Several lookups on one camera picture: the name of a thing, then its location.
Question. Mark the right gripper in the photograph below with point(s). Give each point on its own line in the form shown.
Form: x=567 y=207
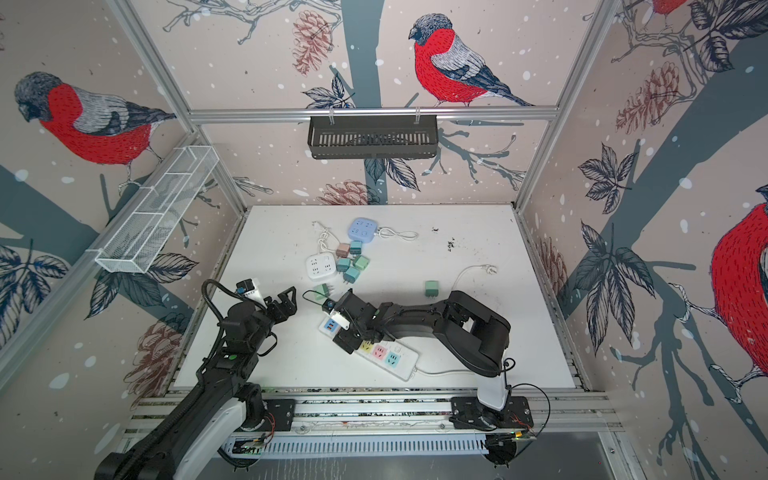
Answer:
x=348 y=338

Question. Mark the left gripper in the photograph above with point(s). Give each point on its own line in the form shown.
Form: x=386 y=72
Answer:
x=289 y=307

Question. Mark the long white power strip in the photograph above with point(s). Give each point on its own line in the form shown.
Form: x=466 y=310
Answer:
x=391 y=356

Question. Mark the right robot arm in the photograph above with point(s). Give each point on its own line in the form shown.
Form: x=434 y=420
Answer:
x=476 y=335

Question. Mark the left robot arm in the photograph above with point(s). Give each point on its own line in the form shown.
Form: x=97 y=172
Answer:
x=223 y=399

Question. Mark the light green plug adapter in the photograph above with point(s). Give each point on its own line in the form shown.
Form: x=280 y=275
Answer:
x=361 y=262

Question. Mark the pink plug adapter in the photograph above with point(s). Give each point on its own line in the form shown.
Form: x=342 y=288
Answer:
x=343 y=250

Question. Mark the dark teal plug adapter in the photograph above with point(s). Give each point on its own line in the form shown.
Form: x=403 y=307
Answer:
x=355 y=248

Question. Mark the white square power socket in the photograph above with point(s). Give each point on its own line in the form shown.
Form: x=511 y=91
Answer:
x=321 y=266

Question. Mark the blue square power socket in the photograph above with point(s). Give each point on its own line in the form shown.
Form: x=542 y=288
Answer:
x=363 y=230

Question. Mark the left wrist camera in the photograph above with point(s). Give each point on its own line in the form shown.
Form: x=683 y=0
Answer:
x=249 y=288

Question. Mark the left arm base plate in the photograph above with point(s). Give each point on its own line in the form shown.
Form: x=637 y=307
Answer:
x=279 y=415

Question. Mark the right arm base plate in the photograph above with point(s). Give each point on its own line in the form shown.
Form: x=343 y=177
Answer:
x=468 y=413

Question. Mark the white wire mesh shelf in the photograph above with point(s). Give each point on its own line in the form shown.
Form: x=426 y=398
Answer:
x=140 y=238

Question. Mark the black wall basket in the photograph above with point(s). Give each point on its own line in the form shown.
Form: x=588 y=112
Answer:
x=373 y=137

